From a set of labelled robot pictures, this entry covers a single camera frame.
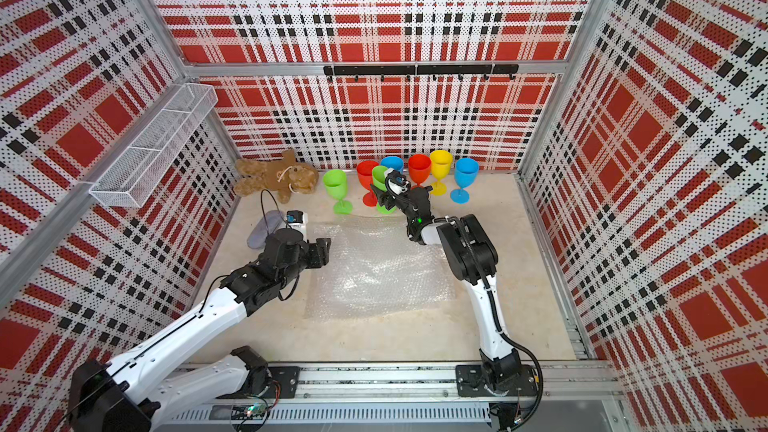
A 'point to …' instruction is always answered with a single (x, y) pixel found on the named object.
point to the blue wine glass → (393, 162)
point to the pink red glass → (364, 172)
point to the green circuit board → (256, 411)
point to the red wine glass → (419, 167)
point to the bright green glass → (337, 184)
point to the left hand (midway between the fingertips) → (325, 241)
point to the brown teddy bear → (284, 176)
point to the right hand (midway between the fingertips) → (384, 175)
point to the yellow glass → (441, 161)
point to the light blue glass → (466, 170)
